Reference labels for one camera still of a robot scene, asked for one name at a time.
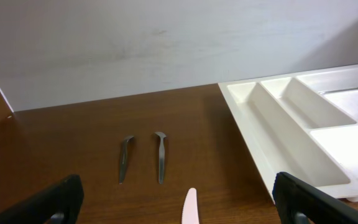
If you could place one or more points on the small bent spoon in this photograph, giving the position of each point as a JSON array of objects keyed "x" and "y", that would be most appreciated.
[
  {"x": 123, "y": 159},
  {"x": 161, "y": 157}
]

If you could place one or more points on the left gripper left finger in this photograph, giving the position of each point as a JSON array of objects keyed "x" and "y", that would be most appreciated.
[{"x": 61, "y": 203}]

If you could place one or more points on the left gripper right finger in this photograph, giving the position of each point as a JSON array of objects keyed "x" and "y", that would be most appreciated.
[{"x": 298, "y": 202}]

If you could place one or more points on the left small bent spoon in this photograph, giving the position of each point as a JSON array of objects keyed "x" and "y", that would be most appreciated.
[{"x": 123, "y": 159}]

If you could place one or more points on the white cutlery tray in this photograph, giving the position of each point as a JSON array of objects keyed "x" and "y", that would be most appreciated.
[{"x": 305, "y": 124}]

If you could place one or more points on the right small bent spoon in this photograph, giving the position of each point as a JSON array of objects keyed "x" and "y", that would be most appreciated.
[{"x": 161, "y": 157}]

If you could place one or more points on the white plastic knife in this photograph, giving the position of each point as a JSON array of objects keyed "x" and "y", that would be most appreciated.
[{"x": 190, "y": 208}]

